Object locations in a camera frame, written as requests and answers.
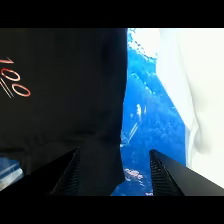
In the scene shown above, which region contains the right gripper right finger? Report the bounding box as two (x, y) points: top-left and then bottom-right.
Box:
(148, 148), (224, 197)

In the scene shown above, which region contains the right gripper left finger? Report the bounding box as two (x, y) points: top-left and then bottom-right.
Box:
(0, 148), (81, 197)

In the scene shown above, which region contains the black T-shirt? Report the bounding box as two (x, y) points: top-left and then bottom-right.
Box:
(0, 28), (130, 197)

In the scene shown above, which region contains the white garment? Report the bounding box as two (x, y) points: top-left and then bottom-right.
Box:
(154, 28), (224, 183)

